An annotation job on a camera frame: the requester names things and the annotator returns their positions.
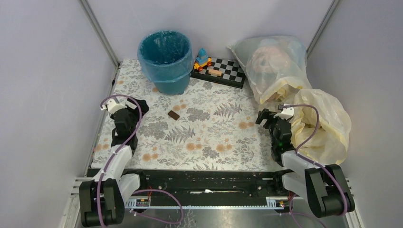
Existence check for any blue plastic trash bag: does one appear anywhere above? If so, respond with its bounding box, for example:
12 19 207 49
137 30 193 83

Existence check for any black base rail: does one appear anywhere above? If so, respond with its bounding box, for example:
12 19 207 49
123 169 291 209

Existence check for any blue toy figure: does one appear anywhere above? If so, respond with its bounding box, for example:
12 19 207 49
193 48 212 72

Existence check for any yellow plastic trash bag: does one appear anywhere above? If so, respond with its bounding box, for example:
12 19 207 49
268 83 352 166

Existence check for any brown wooden block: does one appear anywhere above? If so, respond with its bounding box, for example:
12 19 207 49
168 110 180 121

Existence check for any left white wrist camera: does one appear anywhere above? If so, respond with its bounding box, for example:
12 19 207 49
100 98 127 114

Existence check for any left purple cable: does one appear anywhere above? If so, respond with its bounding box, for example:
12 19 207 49
96 94 184 228

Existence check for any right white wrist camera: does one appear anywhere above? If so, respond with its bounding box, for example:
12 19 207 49
274 104 295 120

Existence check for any teal plastic trash bin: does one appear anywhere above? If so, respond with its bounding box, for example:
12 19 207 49
154 74 191 95

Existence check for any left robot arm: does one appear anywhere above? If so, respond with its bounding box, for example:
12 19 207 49
79 97 149 228

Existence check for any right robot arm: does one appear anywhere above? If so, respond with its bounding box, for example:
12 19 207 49
256 104 355 218

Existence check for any black white checkerboard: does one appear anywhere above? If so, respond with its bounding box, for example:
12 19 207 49
191 57 246 89

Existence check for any small tan wooden block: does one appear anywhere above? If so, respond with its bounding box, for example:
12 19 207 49
208 69 222 77

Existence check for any clear stuffed trash bag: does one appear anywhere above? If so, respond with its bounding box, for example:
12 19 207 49
227 35 312 105

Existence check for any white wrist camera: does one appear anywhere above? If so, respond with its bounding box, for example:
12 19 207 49
274 104 295 120
100 98 127 114

